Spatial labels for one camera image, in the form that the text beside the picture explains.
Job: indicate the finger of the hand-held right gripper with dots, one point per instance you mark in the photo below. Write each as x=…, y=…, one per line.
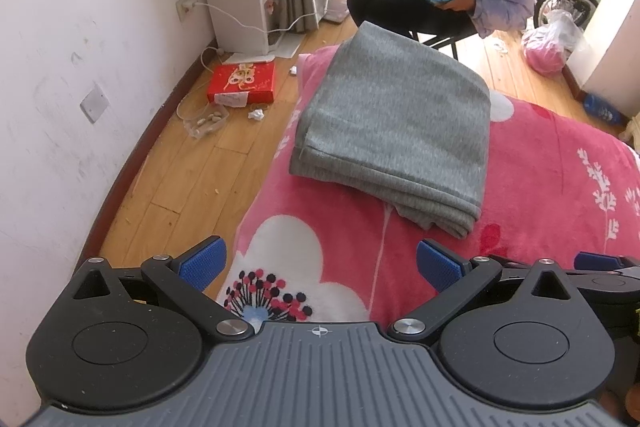
x=597, y=261
x=520, y=264

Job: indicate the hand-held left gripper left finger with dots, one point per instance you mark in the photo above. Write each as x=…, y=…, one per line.
x=202, y=264

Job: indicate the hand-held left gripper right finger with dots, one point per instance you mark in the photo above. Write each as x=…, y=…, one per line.
x=440, y=264

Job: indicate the grey sweatpants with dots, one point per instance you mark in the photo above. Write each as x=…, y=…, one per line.
x=400, y=117

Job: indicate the pink floral blanket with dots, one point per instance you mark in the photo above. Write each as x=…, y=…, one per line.
x=550, y=187

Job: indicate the clear plastic container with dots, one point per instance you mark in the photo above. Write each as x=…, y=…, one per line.
x=207, y=122

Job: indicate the blue water bottle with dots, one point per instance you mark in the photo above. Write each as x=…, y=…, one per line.
x=602, y=109

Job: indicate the red gift box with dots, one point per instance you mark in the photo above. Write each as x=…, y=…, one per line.
x=240, y=79

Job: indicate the plastic bag with pink contents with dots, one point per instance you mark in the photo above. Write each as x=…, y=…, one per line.
x=545, y=54

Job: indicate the black folding chair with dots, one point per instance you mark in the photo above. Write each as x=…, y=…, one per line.
x=440, y=39

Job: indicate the white water dispenser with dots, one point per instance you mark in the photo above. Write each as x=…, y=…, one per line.
x=235, y=17

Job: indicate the flat pink box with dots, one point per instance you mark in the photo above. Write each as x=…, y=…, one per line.
x=337, y=14

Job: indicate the white wall plate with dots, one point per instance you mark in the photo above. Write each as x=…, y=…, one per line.
x=95, y=103

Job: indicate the white wall socket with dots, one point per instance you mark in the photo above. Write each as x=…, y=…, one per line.
x=185, y=7

